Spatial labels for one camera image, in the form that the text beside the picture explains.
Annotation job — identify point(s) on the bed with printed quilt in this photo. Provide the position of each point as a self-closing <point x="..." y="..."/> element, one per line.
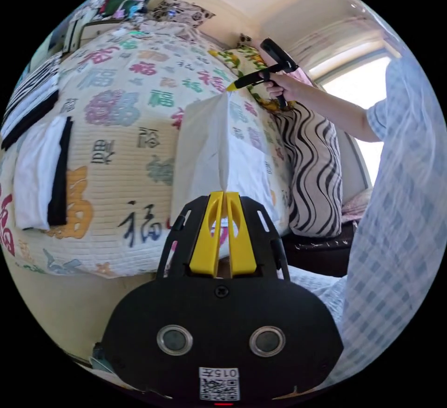
<point x="115" y="177"/>

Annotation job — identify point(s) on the yellow and green floral pillow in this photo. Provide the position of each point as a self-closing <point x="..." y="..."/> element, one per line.
<point x="244" y="57"/>

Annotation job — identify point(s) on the window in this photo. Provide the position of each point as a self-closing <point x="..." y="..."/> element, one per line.
<point x="349" y="86"/>

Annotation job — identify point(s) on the person's body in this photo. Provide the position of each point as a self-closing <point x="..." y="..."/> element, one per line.
<point x="394" y="205"/>

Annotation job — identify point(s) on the cluttered shelf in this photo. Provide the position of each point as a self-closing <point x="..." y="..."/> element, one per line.
<point x="111" y="6"/>

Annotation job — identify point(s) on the pile of white and black clothes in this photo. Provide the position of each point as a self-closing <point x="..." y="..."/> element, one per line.
<point x="35" y="170"/>

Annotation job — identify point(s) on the pile of striped clothes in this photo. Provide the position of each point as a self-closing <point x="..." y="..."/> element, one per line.
<point x="31" y="93"/>

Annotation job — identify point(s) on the person's right hand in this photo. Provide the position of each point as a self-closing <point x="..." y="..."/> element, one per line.
<point x="284" y="86"/>

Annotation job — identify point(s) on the black and white wavy pillow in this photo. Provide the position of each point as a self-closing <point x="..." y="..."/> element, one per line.
<point x="314" y="170"/>

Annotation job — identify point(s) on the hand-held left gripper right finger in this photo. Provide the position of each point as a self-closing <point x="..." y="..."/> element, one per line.
<point x="241" y="244"/>

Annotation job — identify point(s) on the brown floral pillow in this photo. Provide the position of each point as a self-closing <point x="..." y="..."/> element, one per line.
<point x="185" y="9"/>

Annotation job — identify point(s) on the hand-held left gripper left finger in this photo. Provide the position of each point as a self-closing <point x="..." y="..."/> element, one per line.
<point x="206" y="240"/>

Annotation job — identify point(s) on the person's right forearm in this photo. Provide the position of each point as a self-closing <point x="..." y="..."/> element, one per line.
<point x="335" y="111"/>

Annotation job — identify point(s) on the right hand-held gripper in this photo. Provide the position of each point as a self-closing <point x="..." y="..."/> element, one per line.
<point x="265" y="72"/>

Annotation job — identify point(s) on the white short sleeve shirt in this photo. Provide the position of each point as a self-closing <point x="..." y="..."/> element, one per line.
<point x="209" y="149"/>

